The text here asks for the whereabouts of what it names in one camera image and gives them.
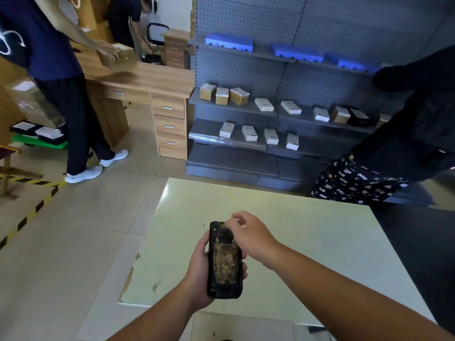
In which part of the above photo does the black chair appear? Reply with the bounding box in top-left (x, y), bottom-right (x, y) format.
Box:
top-left (146, 22), bottom-right (170, 46)

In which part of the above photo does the wooden desk with drawers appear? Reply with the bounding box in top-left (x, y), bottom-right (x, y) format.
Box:
top-left (71, 49), bottom-right (195, 160)

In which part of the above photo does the wooden stool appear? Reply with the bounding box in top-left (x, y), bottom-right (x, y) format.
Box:
top-left (0, 144), bottom-right (43, 200)

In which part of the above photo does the small wooden drawer cabinet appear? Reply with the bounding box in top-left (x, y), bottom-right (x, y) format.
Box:
top-left (161, 29), bottom-right (191, 70)

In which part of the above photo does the blue plastic tray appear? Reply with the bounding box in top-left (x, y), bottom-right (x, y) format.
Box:
top-left (271, 43), bottom-right (324, 63)
top-left (205, 32), bottom-right (254, 53)
top-left (329, 53), bottom-right (380, 74)

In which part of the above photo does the large taped cardboard box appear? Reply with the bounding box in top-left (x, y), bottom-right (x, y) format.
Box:
top-left (5, 79), bottom-right (67, 128)

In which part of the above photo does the grey pegboard shelf unit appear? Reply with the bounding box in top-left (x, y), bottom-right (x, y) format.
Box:
top-left (186, 0), bottom-right (455, 206)

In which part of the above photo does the person's right forearm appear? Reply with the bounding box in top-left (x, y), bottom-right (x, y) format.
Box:
top-left (268, 243), bottom-right (455, 341)

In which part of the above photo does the person's right hand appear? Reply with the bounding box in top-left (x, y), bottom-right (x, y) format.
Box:
top-left (225, 211), bottom-right (282, 271)

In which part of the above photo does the person's left hand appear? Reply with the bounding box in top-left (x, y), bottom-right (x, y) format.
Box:
top-left (181, 231), bottom-right (249, 313)

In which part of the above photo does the person's left forearm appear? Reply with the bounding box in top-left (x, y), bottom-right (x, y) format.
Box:
top-left (107, 283), bottom-right (197, 341)

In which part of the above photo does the wooden wall cabinet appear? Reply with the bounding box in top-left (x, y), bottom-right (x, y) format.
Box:
top-left (57, 0), bottom-right (115, 45)

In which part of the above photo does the green platform cart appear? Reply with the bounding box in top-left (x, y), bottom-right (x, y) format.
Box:
top-left (11, 134), bottom-right (68, 150)

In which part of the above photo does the brown cardboard box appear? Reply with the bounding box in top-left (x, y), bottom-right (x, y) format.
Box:
top-left (97, 43), bottom-right (138, 68)

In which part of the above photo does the black tray with white packet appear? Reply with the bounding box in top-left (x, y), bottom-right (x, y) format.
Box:
top-left (346, 106), bottom-right (378, 127)
top-left (9, 121), bottom-right (45, 137)
top-left (35, 126), bottom-right (69, 145)

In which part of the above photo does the white sneaker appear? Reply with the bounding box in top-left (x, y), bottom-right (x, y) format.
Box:
top-left (99, 149), bottom-right (129, 168)
top-left (65, 166), bottom-right (104, 184)

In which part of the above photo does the yellow black hazard tape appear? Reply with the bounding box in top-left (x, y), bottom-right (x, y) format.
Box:
top-left (0, 151), bottom-right (95, 251)

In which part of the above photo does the black handheld scanner device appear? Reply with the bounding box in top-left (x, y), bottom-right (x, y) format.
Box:
top-left (207, 221), bottom-right (244, 300)

